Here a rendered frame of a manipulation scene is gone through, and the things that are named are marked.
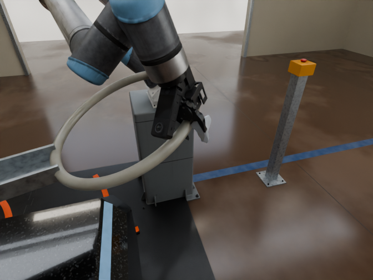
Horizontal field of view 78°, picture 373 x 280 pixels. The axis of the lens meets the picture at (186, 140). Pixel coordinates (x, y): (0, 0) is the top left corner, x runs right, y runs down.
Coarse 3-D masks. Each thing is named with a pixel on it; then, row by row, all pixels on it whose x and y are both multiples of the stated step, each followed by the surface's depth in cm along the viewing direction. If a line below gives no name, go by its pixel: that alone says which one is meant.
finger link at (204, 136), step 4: (208, 116) 60; (208, 120) 60; (192, 124) 56; (196, 124) 56; (208, 124) 60; (196, 128) 57; (200, 128) 56; (208, 128) 60; (200, 132) 57; (200, 136) 59; (204, 136) 58; (208, 136) 59; (204, 140) 60
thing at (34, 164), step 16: (0, 160) 63; (16, 160) 65; (32, 160) 67; (48, 160) 69; (0, 176) 64; (16, 176) 64; (32, 176) 58; (48, 176) 60; (0, 192) 56; (16, 192) 58
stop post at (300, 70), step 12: (300, 72) 154; (312, 72) 156; (300, 84) 162; (288, 96) 171; (300, 96) 168; (288, 108) 173; (288, 120) 177; (276, 132) 191; (288, 132) 185; (276, 144) 194; (276, 156) 197; (276, 168) 206; (264, 180) 214; (276, 180) 214
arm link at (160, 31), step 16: (112, 0) 38; (128, 0) 36; (144, 0) 36; (160, 0) 38; (128, 16) 37; (144, 16) 37; (160, 16) 39; (128, 32) 40; (144, 32) 39; (160, 32) 40; (176, 32) 43; (144, 48) 41; (160, 48) 41; (176, 48) 43; (144, 64) 45
